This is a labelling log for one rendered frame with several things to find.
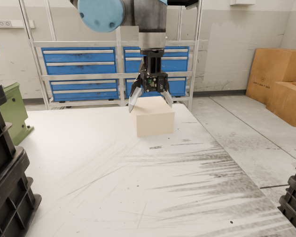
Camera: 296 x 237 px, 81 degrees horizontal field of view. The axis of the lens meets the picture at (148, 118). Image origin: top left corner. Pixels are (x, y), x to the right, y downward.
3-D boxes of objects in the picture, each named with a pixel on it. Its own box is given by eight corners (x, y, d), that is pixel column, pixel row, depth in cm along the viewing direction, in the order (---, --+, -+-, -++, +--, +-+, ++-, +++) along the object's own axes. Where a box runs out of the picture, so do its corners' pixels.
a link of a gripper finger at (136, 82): (126, 94, 56) (141, 71, 53) (125, 93, 57) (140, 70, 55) (138, 101, 57) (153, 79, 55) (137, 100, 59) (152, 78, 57)
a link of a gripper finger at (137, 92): (123, 114, 53) (139, 89, 51) (121, 107, 59) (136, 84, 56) (131, 118, 55) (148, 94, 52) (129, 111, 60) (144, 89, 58)
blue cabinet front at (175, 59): (125, 98, 206) (122, 46, 181) (184, 95, 215) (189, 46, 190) (125, 98, 203) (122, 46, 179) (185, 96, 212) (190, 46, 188)
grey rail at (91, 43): (34, 46, 176) (32, 41, 174) (194, 45, 197) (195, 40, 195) (29, 46, 167) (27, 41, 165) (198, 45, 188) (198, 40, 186)
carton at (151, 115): (130, 116, 69) (130, 98, 66) (160, 113, 71) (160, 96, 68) (136, 137, 55) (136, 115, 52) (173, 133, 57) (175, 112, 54)
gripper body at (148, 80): (142, 95, 50) (142, 51, 45) (138, 87, 58) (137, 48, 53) (167, 94, 52) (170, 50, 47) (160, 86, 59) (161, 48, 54)
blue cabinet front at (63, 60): (54, 101, 196) (41, 47, 172) (119, 98, 205) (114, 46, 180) (53, 101, 193) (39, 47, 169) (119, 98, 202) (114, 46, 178)
